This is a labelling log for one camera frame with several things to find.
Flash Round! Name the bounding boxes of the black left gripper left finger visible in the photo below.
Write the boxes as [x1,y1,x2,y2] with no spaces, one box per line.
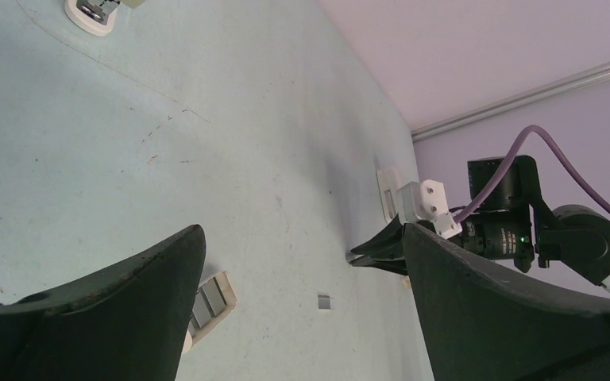
[0,225,206,380]

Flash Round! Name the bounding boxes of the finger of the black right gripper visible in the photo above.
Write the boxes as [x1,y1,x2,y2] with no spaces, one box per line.
[351,216,403,257]
[349,252,408,275]

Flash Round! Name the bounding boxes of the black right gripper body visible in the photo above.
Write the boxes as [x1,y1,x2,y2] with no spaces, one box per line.
[450,155,555,273]

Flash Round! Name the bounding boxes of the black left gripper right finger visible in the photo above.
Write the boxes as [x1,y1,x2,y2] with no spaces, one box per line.
[402,224,610,380]

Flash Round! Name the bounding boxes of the white stapler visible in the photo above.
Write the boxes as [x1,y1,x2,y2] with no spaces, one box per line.
[376,167,405,223]

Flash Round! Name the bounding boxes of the staple box tray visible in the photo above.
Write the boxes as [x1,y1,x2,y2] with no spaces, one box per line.
[182,271,238,354]

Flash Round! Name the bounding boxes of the beige stapler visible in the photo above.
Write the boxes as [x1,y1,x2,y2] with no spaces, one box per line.
[64,0,145,37]

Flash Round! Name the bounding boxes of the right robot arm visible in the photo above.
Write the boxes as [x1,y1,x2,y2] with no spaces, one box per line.
[449,155,610,293]

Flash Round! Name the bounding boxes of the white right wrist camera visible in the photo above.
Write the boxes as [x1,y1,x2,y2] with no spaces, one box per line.
[395,180,462,239]

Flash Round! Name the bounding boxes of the aluminium frame rail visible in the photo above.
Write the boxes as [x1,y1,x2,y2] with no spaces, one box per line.
[411,62,610,143]

